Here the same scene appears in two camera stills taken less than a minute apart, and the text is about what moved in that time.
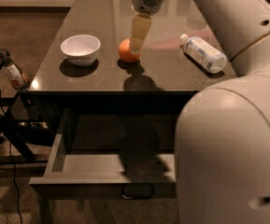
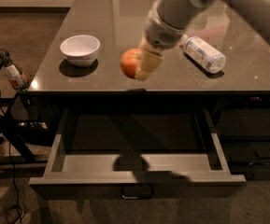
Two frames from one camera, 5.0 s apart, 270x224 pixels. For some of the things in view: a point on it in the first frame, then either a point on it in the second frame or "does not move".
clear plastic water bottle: (204, 54) does not move
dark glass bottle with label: (14, 73) does not move
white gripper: (148, 1) → (160, 35)
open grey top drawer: (95, 152) does not move
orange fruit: (124, 51) → (130, 60)
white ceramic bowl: (80, 50) does not move
